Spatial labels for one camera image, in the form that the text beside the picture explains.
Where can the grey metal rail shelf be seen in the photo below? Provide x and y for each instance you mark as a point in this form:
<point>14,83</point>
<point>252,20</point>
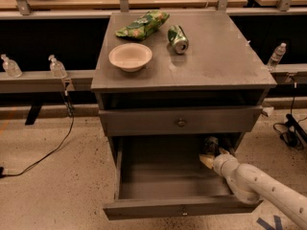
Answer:
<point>44,81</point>

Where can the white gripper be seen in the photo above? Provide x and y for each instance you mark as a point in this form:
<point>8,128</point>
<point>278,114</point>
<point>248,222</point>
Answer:
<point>220,162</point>

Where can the green chip bag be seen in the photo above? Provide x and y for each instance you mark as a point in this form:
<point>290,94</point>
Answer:
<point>144,25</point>

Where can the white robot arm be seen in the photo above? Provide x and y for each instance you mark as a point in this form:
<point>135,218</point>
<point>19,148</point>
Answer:
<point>249,184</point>

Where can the green soda can on counter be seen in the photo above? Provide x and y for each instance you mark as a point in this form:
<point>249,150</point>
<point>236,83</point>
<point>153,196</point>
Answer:
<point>178,39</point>

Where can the closed grey middle drawer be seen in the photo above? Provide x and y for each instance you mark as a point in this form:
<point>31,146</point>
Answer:
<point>182,120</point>

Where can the clear soap bottle near cabinet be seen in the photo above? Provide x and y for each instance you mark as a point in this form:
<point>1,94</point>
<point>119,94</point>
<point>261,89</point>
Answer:
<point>57,68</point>

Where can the clear soap bottle far left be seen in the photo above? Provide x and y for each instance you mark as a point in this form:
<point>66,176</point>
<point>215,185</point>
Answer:
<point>11,67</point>

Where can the grey drawer cabinet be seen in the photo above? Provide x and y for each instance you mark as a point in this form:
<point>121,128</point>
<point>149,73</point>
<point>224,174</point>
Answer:
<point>219,68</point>

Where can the open grey bottom drawer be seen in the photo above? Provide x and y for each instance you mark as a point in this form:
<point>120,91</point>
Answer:
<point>162,176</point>

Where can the white bowl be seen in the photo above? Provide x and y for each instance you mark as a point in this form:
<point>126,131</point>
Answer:
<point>130,57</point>

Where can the clear water bottle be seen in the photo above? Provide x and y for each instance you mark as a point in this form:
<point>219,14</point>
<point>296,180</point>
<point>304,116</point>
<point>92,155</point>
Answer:
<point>276,56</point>

